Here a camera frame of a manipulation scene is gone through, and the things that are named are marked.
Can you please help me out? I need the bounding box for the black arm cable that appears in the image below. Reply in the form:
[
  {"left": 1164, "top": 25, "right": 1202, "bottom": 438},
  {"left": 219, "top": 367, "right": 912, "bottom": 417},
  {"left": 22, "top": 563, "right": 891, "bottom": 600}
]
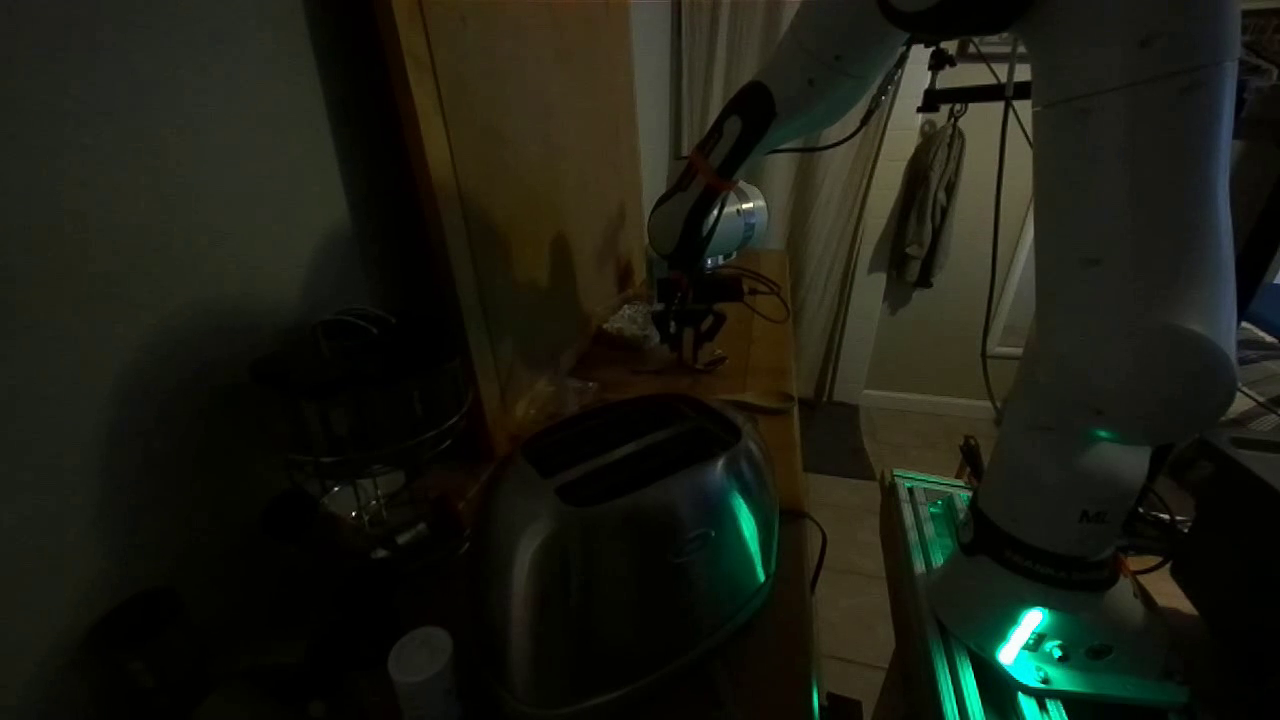
[{"left": 761, "top": 55, "right": 912, "bottom": 160}]

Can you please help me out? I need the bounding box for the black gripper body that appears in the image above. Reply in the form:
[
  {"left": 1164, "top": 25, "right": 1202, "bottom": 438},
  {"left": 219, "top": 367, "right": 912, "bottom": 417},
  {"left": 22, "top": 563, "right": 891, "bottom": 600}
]
[{"left": 647, "top": 251, "right": 752, "bottom": 336}]

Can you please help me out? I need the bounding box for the wooden back panel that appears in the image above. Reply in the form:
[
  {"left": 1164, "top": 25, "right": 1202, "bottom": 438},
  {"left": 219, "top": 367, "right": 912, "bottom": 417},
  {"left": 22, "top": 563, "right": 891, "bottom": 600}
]
[{"left": 381, "top": 0, "right": 653, "bottom": 457}]

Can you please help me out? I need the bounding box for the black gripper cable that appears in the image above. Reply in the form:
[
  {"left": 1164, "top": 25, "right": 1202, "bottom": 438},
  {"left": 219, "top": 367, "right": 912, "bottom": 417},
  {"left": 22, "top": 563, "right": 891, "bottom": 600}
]
[{"left": 715, "top": 255, "right": 796, "bottom": 332}]

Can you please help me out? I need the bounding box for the hanging grey cloth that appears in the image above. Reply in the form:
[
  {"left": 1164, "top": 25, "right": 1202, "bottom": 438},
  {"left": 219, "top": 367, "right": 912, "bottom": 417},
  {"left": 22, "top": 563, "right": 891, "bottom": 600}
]
[{"left": 873, "top": 112, "right": 971, "bottom": 321}]

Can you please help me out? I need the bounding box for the aluminium frame rail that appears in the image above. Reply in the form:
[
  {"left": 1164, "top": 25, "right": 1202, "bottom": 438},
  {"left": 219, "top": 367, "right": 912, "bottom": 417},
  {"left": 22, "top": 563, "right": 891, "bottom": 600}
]
[{"left": 874, "top": 463, "right": 989, "bottom": 720}]

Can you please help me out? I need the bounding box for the steel toaster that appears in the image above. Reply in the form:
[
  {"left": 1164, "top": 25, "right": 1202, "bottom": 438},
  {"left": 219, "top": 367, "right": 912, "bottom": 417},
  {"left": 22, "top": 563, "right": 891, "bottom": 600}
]
[{"left": 478, "top": 391, "right": 782, "bottom": 720}]

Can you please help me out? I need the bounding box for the light curtain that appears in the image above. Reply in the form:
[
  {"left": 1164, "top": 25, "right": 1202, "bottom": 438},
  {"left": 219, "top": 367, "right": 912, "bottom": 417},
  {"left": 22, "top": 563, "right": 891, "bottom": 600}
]
[{"left": 672, "top": 0, "right": 873, "bottom": 406}]

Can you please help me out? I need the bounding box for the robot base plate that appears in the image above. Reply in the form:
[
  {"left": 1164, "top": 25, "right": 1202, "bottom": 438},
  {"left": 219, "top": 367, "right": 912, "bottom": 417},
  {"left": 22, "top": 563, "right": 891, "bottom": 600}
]
[{"left": 929, "top": 523, "right": 1200, "bottom": 710}]

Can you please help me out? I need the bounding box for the white bumpy tray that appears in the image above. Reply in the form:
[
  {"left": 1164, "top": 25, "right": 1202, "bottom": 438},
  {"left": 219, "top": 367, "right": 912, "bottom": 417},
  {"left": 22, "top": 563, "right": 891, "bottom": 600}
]
[{"left": 596, "top": 294, "right": 676, "bottom": 356}]

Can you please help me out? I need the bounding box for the black overhead bracket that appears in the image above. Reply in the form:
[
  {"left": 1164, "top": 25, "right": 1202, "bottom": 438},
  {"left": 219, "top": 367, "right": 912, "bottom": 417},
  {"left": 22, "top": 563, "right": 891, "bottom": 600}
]
[{"left": 914, "top": 37, "right": 1039, "bottom": 120}]

